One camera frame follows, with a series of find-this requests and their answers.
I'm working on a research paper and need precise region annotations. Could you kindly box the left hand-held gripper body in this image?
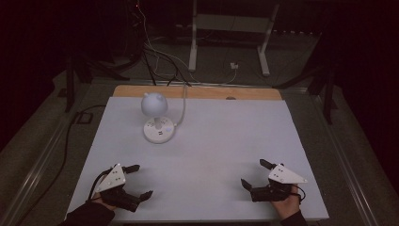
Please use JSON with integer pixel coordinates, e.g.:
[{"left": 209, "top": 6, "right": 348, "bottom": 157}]
[{"left": 93, "top": 163, "right": 141, "bottom": 213}]

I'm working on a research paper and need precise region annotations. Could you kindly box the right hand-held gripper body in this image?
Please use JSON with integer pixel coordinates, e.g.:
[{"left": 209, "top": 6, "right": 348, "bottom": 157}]
[{"left": 249, "top": 163, "right": 309, "bottom": 203}]

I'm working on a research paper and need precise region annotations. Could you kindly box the person's left hand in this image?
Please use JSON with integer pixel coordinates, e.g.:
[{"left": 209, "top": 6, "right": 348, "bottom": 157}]
[{"left": 90, "top": 192, "right": 118, "bottom": 212}]

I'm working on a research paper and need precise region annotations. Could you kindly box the person's right hand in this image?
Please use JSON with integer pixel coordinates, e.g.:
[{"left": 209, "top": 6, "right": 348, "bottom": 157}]
[{"left": 270, "top": 185, "right": 302, "bottom": 221}]

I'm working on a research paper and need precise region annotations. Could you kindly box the white round desk lamp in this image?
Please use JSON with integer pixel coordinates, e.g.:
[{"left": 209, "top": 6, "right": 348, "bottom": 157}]
[{"left": 140, "top": 91, "right": 176, "bottom": 145}]

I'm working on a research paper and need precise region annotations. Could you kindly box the white table mat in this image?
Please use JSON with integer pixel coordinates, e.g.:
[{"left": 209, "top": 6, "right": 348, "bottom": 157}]
[{"left": 65, "top": 96, "right": 330, "bottom": 222}]

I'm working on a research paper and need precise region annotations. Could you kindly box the wooden table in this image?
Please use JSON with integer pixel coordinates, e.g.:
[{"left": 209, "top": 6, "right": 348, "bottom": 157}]
[{"left": 112, "top": 84, "right": 283, "bottom": 102}]

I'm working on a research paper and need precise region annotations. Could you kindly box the black stand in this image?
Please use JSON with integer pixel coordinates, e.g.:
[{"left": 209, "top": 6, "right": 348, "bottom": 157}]
[
  {"left": 272, "top": 29, "right": 340, "bottom": 125},
  {"left": 64, "top": 51, "right": 131, "bottom": 113}
]

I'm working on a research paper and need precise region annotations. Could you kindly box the white metal stand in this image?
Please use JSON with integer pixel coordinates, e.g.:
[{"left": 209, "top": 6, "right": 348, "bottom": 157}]
[{"left": 187, "top": 0, "right": 280, "bottom": 77}]

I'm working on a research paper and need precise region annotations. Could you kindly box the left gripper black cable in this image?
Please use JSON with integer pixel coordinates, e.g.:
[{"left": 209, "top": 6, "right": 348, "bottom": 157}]
[{"left": 87, "top": 168, "right": 115, "bottom": 202}]

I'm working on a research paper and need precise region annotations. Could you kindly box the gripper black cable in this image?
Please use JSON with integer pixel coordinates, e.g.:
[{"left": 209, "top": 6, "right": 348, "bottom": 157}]
[
  {"left": 87, "top": 168, "right": 115, "bottom": 202},
  {"left": 290, "top": 184, "right": 308, "bottom": 202}
]

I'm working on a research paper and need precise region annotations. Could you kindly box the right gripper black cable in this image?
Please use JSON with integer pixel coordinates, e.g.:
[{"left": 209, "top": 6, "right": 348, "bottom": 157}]
[{"left": 290, "top": 184, "right": 308, "bottom": 202}]

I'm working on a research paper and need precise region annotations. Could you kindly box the long black floor cable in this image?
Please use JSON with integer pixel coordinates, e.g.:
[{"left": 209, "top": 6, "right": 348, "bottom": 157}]
[{"left": 13, "top": 104, "right": 107, "bottom": 226}]

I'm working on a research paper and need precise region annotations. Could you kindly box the white lamp cable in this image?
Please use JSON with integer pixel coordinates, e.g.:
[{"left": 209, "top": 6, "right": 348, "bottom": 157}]
[{"left": 172, "top": 82, "right": 189, "bottom": 127}]

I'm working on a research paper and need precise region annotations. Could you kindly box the thin white floor cable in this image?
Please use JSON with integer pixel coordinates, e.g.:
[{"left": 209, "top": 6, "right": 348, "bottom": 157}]
[{"left": 136, "top": 0, "right": 238, "bottom": 87}]

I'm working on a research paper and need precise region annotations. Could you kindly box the black cable bundle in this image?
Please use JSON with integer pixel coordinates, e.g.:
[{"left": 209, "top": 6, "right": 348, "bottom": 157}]
[{"left": 141, "top": 43, "right": 192, "bottom": 88}]

